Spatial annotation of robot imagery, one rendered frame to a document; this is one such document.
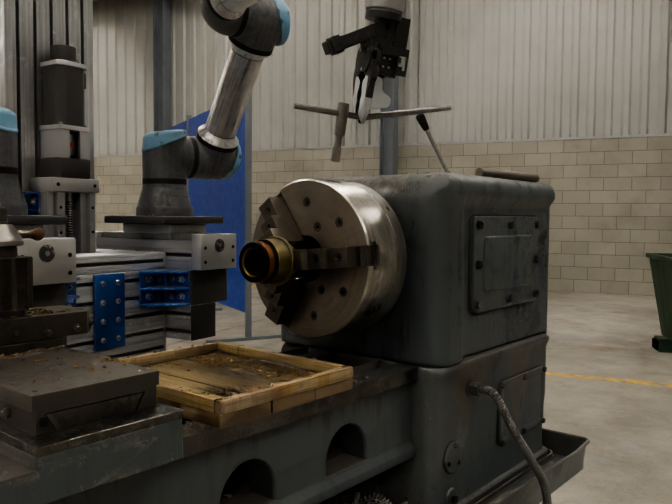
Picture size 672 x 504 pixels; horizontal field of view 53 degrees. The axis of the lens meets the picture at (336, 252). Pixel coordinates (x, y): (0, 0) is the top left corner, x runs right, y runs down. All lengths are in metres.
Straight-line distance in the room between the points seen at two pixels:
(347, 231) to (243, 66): 0.67
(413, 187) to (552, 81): 10.30
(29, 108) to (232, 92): 0.49
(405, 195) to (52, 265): 0.71
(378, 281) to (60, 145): 0.86
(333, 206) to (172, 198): 0.65
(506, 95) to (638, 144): 2.18
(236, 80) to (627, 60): 10.06
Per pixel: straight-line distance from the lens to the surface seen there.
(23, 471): 0.79
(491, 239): 1.53
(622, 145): 11.35
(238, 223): 6.58
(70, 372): 0.91
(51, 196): 1.74
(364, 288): 1.25
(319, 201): 1.31
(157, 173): 1.84
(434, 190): 1.35
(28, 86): 1.83
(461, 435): 1.51
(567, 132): 11.49
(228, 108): 1.84
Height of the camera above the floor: 1.16
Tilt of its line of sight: 3 degrees down
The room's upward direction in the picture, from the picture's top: straight up
